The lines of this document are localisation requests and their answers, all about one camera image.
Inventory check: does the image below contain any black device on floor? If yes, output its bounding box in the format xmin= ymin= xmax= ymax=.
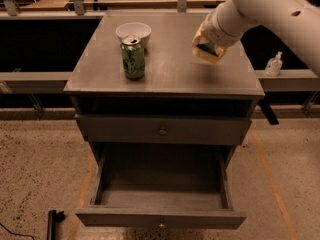
xmin=47 ymin=210 xmax=65 ymax=240

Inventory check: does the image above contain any white ceramic bowl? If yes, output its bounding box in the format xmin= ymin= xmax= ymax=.
xmin=115 ymin=22 xmax=152 ymax=46

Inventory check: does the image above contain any closed grey upper drawer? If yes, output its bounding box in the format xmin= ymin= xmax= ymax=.
xmin=76 ymin=114 xmax=251 ymax=145

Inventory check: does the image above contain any grey wooden drawer cabinet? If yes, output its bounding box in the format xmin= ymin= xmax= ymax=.
xmin=63 ymin=11 xmax=265 ymax=165

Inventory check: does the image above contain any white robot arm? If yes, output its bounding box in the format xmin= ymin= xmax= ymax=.
xmin=192 ymin=0 xmax=320 ymax=74

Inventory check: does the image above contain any green and yellow sponge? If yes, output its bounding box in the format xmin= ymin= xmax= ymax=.
xmin=197 ymin=42 xmax=218 ymax=56

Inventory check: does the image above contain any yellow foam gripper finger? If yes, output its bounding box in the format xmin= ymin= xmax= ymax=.
xmin=192 ymin=46 xmax=226 ymax=64
xmin=192 ymin=25 xmax=204 ymax=48

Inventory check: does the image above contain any grey metal railing frame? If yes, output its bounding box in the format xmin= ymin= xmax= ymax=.
xmin=0 ymin=0 xmax=320 ymax=120

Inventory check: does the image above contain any black cable on floor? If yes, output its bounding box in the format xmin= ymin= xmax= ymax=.
xmin=0 ymin=221 xmax=36 ymax=240

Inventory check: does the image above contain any green soda can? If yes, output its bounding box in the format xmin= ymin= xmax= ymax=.
xmin=121 ymin=35 xmax=145 ymax=80

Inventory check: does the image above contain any clear hand sanitizer bottle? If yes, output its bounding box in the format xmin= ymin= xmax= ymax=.
xmin=265 ymin=51 xmax=283 ymax=77

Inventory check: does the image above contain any open grey lower drawer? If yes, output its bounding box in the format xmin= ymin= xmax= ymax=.
xmin=76 ymin=143 xmax=246 ymax=229

